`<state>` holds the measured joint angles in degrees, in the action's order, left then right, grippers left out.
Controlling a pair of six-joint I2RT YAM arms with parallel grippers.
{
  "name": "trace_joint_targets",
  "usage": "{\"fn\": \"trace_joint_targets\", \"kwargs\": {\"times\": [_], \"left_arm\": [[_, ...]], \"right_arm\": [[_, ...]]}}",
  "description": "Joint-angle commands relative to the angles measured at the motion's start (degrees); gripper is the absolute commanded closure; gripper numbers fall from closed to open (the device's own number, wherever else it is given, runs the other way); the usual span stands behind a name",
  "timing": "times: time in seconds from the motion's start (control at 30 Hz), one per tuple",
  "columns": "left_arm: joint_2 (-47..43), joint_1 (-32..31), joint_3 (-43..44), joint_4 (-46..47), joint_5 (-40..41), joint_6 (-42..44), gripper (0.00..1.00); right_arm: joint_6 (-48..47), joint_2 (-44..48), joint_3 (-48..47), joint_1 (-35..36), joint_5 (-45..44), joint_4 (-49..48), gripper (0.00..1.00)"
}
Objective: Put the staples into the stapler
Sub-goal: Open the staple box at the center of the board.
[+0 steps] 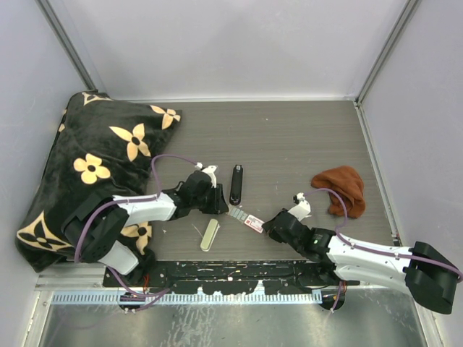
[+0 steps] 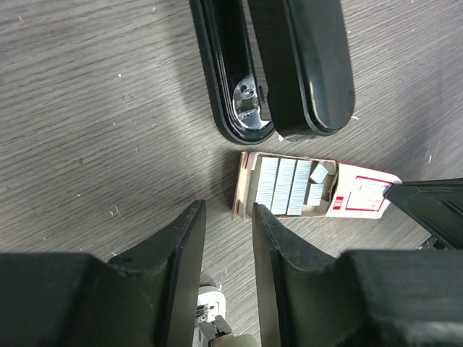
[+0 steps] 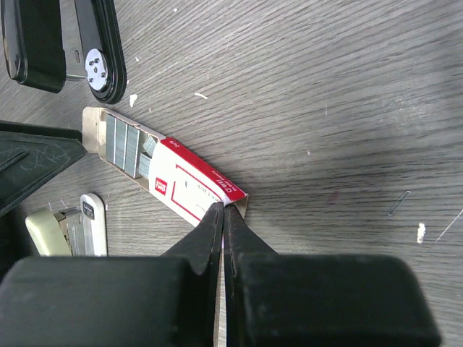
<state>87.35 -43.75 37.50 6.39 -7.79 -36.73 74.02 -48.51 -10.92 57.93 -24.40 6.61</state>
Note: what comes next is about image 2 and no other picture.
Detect silver staple strips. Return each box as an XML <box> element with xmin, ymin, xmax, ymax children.
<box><xmin>248</xmin><ymin>156</ymin><xmax>328</xmax><ymax>216</ymax></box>

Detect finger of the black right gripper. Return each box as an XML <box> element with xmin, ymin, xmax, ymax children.
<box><xmin>383</xmin><ymin>178</ymin><xmax>462</xmax><ymax>249</ymax></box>

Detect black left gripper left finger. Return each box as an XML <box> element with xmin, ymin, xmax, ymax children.
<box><xmin>1</xmin><ymin>200</ymin><xmax>206</xmax><ymax>346</ymax></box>

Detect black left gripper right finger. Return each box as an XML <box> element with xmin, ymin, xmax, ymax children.
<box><xmin>252</xmin><ymin>204</ymin><xmax>462</xmax><ymax>346</ymax></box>

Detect black stapler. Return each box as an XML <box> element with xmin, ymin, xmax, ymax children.
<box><xmin>190</xmin><ymin>1</ymin><xmax>355</xmax><ymax>145</ymax></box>

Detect red white staple box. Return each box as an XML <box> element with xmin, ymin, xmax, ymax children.
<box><xmin>232</xmin><ymin>151</ymin><xmax>402</xmax><ymax>220</ymax></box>

